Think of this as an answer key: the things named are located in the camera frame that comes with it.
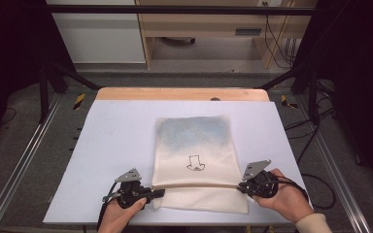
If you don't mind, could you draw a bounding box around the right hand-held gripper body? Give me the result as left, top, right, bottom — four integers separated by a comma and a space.
241, 159, 280, 199

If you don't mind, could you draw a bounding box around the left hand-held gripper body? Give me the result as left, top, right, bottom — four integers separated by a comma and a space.
102, 167, 153, 210

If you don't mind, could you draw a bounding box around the cream mesh laundry bag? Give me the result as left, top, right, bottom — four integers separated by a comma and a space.
151, 115, 250, 216

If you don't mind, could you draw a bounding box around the person's left hand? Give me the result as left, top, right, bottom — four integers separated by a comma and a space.
97, 197, 149, 233

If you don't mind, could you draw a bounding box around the person's right hand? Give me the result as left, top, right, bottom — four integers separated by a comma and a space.
252, 168, 315, 224

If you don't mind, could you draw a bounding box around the yellow black tape marker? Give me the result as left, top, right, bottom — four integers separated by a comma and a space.
72, 92, 87, 112
279, 93, 299, 110

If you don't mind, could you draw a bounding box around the light wooden table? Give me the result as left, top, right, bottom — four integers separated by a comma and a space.
95, 86, 271, 102

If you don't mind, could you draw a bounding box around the black metal stand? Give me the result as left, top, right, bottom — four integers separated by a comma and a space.
38, 60, 102, 124
255, 60, 322, 126

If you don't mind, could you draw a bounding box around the black curtain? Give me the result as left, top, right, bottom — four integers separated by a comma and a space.
0, 0, 76, 153
291, 0, 373, 190

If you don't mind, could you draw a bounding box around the black curved object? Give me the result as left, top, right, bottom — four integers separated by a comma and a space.
159, 36, 197, 47

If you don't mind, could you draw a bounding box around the white cabinet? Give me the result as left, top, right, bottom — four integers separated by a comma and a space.
46, 0, 147, 65

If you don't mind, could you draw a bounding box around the light wooden desk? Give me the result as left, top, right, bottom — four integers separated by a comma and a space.
135, 0, 319, 70

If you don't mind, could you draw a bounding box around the left hand-held gripper cable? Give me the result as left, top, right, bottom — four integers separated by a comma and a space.
95, 182, 119, 231

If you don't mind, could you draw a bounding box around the hand-held gripper cable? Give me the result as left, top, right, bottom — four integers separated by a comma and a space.
95, 182, 119, 231
271, 176, 310, 203

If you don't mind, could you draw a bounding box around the right hand-held gripper cable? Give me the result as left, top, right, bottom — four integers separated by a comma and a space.
271, 176, 310, 203

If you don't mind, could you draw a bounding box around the black looped cable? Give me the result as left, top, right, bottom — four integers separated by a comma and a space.
300, 173, 337, 211

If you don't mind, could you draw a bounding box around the aluminium rail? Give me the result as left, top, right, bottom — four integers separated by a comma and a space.
295, 94, 372, 233
0, 92, 63, 233

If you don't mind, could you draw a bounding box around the black horizontal frame bar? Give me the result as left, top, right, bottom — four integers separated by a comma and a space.
22, 4, 317, 17

